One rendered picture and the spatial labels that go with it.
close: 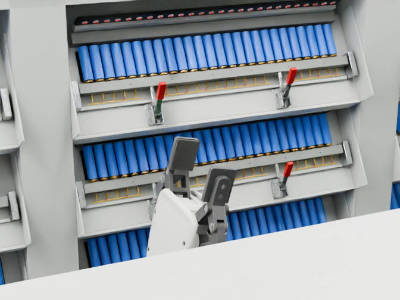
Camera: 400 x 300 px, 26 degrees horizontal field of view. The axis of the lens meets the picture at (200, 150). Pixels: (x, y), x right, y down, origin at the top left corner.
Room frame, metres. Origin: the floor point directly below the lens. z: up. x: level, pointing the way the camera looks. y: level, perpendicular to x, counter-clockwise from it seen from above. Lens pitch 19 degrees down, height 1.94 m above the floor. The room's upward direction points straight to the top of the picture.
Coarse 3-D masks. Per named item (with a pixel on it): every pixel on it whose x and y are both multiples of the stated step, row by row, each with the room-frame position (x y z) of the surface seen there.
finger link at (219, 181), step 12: (216, 168) 0.87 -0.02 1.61; (228, 168) 0.88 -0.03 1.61; (216, 180) 0.87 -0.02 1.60; (228, 180) 0.87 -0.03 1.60; (204, 192) 0.87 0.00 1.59; (216, 192) 0.87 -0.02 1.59; (228, 192) 0.87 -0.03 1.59; (216, 204) 0.87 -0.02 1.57; (216, 216) 0.86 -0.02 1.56; (216, 228) 0.85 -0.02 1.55
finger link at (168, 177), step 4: (164, 172) 0.96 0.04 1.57; (168, 172) 0.96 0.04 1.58; (172, 172) 0.96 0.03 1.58; (188, 172) 0.97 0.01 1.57; (164, 176) 0.96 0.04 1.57; (168, 176) 0.95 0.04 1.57; (172, 176) 0.95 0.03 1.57; (184, 176) 0.97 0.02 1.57; (188, 176) 0.96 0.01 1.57; (168, 180) 0.95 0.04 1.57; (172, 180) 0.95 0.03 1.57; (184, 180) 0.96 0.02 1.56; (188, 180) 0.96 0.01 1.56; (168, 184) 0.95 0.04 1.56; (172, 184) 0.95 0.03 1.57; (184, 184) 0.96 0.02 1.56; (188, 184) 0.96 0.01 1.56; (168, 188) 0.95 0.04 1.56; (172, 188) 0.95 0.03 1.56; (176, 188) 0.95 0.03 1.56; (180, 188) 0.95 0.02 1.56; (184, 188) 0.95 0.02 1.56; (188, 188) 0.96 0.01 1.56; (176, 192) 0.95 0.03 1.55; (180, 192) 0.95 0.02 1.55; (184, 192) 0.95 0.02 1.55; (188, 192) 0.95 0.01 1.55; (184, 196) 0.96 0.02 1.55; (188, 196) 0.95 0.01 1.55
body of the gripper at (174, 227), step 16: (160, 192) 0.95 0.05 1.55; (192, 192) 0.97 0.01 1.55; (160, 208) 0.93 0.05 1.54; (176, 208) 0.90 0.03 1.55; (192, 208) 0.91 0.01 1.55; (160, 224) 0.92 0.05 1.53; (176, 224) 0.89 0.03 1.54; (192, 224) 0.87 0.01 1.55; (160, 240) 0.91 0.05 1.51; (176, 240) 0.88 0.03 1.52; (192, 240) 0.87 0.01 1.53; (208, 240) 0.88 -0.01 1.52
